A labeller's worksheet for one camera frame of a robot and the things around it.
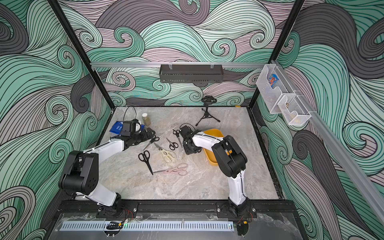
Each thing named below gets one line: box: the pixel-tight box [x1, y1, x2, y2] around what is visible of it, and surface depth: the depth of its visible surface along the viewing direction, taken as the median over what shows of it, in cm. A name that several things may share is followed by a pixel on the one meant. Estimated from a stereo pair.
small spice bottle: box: [141, 112, 152, 127], surface depth 106 cm
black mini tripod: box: [195, 95, 221, 127], surface depth 92 cm
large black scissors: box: [138, 150, 153, 176], surface depth 94 cm
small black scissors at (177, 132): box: [172, 129, 183, 148], surface depth 106 cm
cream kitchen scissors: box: [153, 142, 177, 164], surface depth 94 cm
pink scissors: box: [153, 163, 189, 176], surface depth 89 cm
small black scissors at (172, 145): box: [166, 137, 179, 151], surface depth 100 cm
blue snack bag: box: [109, 121, 124, 135], surface depth 106 cm
